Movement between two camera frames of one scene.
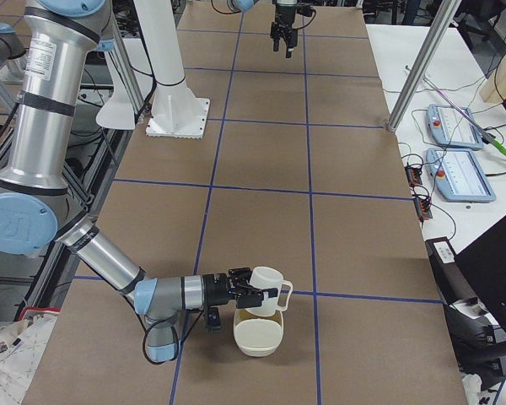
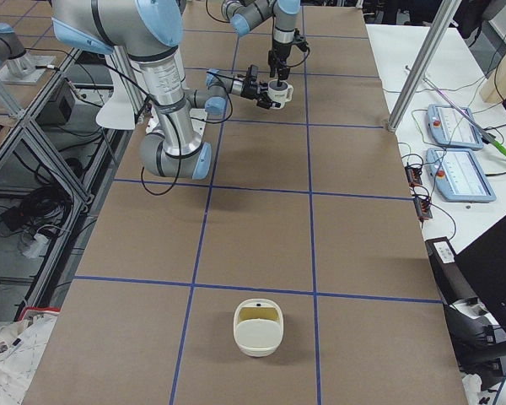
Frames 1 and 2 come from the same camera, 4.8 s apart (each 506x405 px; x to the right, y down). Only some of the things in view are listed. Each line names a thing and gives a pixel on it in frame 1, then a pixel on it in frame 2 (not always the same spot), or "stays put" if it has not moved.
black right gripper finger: [253, 298] → [267, 104]
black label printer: [484, 350] stays put
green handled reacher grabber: [487, 136] stays put
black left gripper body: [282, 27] → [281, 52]
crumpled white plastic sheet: [11, 355] stays put
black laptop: [492, 266] stays put
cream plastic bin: [258, 336] stays put
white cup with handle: [269, 278] → [280, 94]
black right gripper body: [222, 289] → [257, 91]
